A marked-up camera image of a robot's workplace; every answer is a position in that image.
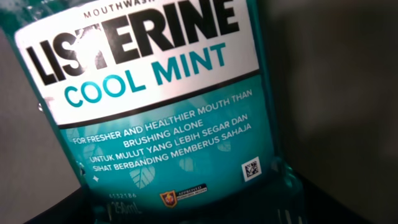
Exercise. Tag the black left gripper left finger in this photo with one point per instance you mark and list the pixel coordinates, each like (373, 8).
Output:
(74, 209)

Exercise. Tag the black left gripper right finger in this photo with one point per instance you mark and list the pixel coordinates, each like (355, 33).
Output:
(322, 208)

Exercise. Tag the blue mouthwash bottle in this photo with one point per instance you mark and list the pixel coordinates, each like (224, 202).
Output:
(163, 108)

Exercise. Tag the grey plastic mesh basket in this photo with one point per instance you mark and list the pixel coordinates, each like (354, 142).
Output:
(333, 68)

